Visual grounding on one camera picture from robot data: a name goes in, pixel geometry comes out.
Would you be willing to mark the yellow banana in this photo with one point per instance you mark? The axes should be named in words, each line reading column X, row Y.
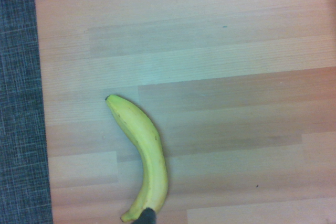
column 147, row 140

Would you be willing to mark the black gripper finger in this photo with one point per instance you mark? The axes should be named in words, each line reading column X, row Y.
column 147, row 216

